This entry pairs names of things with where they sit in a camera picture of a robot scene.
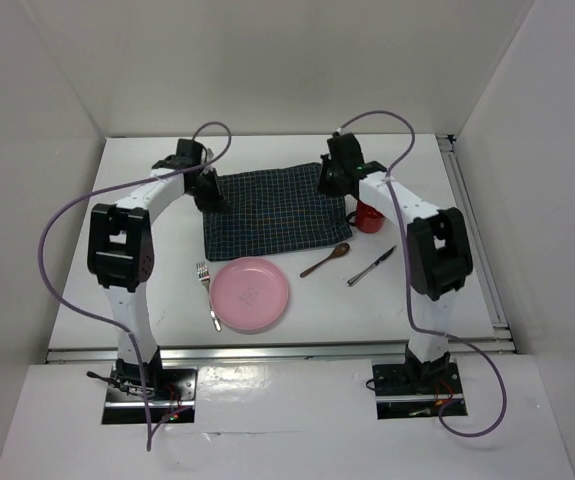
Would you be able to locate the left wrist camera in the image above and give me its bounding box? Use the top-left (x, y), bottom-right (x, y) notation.
top-left (175, 138), bottom-right (214, 169)

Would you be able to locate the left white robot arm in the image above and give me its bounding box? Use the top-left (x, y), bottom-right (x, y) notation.
top-left (87, 152), bottom-right (228, 399)

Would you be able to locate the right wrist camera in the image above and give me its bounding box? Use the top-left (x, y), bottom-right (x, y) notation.
top-left (327, 132), bottom-right (364, 170)

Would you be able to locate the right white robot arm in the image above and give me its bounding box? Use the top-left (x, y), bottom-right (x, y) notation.
top-left (318, 154), bottom-right (473, 392)

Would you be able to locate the purple cable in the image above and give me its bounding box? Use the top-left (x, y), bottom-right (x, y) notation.
top-left (334, 109), bottom-right (507, 439)
top-left (36, 121), bottom-right (233, 452)

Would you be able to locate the red mug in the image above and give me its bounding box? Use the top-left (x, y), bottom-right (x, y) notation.
top-left (346, 201), bottom-right (386, 234)

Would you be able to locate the front aluminium rail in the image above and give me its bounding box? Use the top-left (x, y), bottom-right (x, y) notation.
top-left (45, 337), bottom-right (518, 364)

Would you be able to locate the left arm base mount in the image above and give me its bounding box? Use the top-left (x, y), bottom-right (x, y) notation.
top-left (86, 368), bottom-right (198, 425)

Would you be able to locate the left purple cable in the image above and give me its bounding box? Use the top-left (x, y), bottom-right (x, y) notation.
top-left (36, 121), bottom-right (233, 452)

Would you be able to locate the silver table knife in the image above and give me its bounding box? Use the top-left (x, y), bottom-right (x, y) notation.
top-left (347, 245), bottom-right (397, 287)

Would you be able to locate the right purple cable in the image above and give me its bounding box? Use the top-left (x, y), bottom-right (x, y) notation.
top-left (334, 109), bottom-right (507, 439)

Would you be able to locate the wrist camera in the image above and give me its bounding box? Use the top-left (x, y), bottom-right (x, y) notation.
top-left (175, 138), bottom-right (214, 169)
top-left (327, 132), bottom-right (364, 170)

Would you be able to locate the pink plate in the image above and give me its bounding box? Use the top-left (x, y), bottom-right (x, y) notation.
top-left (210, 257), bottom-right (290, 332)

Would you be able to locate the silver fork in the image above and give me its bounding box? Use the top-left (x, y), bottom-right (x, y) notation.
top-left (196, 261), bottom-right (222, 332)

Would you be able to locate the dark checkered cloth napkin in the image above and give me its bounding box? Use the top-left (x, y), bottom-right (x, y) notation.
top-left (203, 163), bottom-right (352, 262)

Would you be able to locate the brown wooden spoon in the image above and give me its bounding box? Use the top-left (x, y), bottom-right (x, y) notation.
top-left (299, 242), bottom-right (351, 278)

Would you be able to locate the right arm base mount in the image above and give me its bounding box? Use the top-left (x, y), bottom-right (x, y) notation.
top-left (365, 362), bottom-right (468, 420)

